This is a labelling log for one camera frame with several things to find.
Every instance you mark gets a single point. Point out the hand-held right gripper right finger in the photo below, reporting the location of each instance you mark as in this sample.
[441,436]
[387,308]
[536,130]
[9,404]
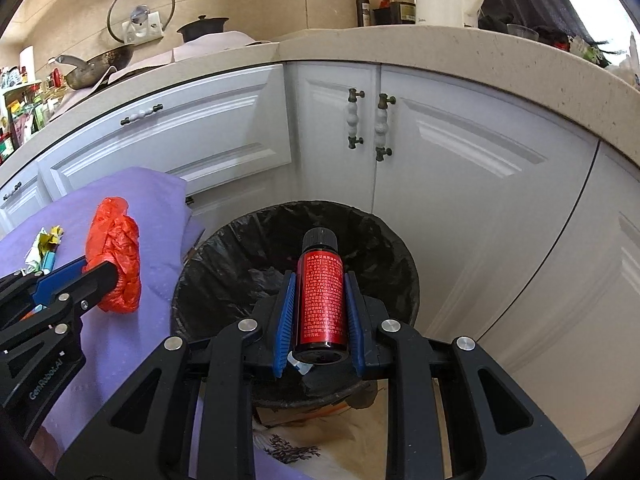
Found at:
[354,322]

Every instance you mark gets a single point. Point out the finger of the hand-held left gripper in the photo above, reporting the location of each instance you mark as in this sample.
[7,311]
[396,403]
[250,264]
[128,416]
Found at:
[57,280]
[102,282]

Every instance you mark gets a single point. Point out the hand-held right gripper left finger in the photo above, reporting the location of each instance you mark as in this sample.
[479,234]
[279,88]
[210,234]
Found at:
[283,322]

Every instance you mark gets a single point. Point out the white green wrapper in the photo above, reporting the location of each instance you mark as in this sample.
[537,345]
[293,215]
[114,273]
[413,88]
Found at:
[36,257]

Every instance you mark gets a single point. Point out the red plastic bag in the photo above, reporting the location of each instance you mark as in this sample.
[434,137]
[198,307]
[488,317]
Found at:
[115,250]

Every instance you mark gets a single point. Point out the red label dark bottle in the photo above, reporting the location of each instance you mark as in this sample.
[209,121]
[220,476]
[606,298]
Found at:
[320,300]

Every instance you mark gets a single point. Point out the yellow wrapper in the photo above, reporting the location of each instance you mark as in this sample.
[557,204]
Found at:
[52,235]

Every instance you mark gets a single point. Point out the black lined trash bin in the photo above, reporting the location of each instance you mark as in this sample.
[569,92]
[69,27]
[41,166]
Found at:
[240,260]

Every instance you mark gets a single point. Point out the purple tablecloth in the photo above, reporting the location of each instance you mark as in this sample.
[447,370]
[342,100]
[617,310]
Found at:
[150,220]

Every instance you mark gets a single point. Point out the narrow white cabinet drawer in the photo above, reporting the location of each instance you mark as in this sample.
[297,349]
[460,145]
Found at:
[20,207]

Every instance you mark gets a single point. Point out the beige printed paper bag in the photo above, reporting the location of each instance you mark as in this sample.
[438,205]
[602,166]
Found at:
[300,440]

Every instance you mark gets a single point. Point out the plain white cabinet panel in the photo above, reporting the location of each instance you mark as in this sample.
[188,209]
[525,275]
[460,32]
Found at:
[240,195]

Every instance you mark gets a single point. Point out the group of condiment jars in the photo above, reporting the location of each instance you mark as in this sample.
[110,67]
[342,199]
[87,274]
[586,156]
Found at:
[20,125]

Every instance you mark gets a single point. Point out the narrow white cabinet door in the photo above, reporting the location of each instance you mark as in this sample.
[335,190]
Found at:
[320,155]

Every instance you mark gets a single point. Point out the wide white cabinet door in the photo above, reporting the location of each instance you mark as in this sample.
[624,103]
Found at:
[475,200]

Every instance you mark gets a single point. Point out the wide white cabinet drawer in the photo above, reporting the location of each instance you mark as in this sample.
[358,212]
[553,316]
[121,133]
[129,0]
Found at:
[200,130]

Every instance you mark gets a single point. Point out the metal wok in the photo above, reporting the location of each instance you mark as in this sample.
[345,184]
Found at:
[95,67]

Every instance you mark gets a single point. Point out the white paper towel roll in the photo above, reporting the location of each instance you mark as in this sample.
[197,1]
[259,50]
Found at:
[26,62]

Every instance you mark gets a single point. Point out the pale stove cover sheet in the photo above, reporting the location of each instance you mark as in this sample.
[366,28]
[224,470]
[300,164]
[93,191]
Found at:
[215,45]

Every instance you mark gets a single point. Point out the black lidded pot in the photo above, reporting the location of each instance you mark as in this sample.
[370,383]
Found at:
[200,30]

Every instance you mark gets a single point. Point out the slim dark oil bottle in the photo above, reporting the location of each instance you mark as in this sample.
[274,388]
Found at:
[363,10]

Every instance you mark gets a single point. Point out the dark sauce bottle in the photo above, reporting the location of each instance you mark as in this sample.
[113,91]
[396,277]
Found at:
[402,10]

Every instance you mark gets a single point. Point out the small glass bowl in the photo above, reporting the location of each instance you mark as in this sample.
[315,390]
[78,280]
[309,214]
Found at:
[522,32]

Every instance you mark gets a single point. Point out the white wall socket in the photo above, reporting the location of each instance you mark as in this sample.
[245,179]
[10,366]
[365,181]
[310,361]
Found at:
[156,30]

